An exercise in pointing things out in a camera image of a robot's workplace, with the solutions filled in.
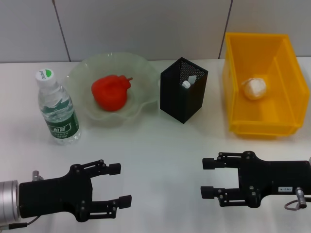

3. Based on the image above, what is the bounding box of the wavy translucent glass fruit plate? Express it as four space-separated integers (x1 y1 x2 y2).
65 51 158 127

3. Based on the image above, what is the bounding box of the left gripper cable with connector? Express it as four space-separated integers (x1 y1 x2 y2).
0 170 44 230

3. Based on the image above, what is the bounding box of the white paper ball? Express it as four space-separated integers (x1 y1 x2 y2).
241 77 267 100

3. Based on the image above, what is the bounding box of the red-orange fruit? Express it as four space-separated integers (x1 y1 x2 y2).
91 74 134 112

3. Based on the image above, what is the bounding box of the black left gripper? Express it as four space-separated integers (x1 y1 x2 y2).
18 159 133 223

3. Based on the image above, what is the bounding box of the black mesh pen holder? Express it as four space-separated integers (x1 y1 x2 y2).
159 57 209 124

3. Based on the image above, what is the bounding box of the yellow plastic bin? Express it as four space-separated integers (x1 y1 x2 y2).
223 32 311 139

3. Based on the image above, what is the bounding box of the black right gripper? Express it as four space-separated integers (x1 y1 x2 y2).
200 150 311 209

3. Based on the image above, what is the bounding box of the clear water bottle green label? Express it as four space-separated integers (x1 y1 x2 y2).
35 68 82 146

